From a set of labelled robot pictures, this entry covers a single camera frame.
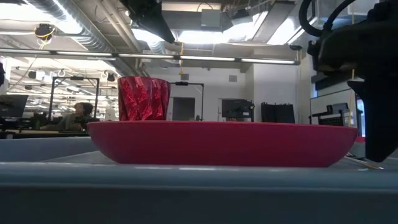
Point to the corrugated silver air duct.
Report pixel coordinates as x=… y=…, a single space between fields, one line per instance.
x=93 y=37

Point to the black pegboard cart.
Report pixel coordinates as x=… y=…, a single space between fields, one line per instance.
x=334 y=116

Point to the grey ceiling box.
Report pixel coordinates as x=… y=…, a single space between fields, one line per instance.
x=211 y=18

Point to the red plastic plate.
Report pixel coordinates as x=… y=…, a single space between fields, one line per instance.
x=217 y=143

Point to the blue-grey plastic tray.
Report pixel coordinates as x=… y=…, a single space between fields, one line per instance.
x=199 y=196

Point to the seated person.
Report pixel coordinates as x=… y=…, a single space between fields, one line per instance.
x=74 y=119

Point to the black metal station frame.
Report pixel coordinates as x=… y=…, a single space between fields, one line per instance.
x=51 y=99
x=188 y=83

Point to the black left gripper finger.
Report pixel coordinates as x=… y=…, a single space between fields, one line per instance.
x=157 y=26

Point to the black computer monitor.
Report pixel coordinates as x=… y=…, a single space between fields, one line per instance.
x=13 y=105

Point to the black cabinet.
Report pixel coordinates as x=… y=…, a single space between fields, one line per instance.
x=278 y=112

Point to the long ceiling light bar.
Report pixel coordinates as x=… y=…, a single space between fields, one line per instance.
x=149 y=56

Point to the red faceted cup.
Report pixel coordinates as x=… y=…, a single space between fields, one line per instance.
x=143 y=99

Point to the grey door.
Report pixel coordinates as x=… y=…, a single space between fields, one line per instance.
x=183 y=109

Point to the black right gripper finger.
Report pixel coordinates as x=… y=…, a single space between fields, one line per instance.
x=381 y=124

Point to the square grey wall vent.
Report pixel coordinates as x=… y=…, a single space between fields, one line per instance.
x=184 y=76
x=233 y=78

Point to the red bin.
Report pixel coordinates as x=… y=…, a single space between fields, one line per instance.
x=360 y=139

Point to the black machine on cart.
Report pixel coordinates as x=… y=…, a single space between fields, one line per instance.
x=237 y=109

